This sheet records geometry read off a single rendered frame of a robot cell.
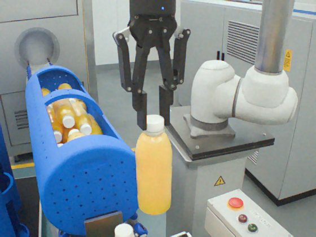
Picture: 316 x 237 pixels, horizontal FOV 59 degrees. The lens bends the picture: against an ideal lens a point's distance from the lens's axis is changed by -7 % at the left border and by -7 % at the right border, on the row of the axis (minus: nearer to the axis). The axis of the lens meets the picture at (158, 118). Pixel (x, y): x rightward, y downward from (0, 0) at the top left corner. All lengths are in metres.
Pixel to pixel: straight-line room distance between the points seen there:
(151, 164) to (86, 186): 0.26
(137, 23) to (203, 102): 0.68
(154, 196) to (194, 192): 0.62
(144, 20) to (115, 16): 5.39
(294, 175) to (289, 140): 0.35
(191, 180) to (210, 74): 0.42
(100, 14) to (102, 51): 0.69
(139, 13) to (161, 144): 0.23
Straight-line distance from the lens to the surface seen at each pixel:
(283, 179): 2.38
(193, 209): 1.27
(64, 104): 1.10
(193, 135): 1.15
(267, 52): 1.02
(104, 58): 5.96
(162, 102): 0.54
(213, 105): 1.11
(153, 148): 0.54
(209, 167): 1.17
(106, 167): 0.75
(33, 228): 2.16
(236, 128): 1.26
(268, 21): 1.00
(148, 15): 0.47
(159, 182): 0.58
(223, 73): 1.09
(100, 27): 5.85
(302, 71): 2.04
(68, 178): 0.74
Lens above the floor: 1.58
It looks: 24 degrees down
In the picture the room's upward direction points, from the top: straight up
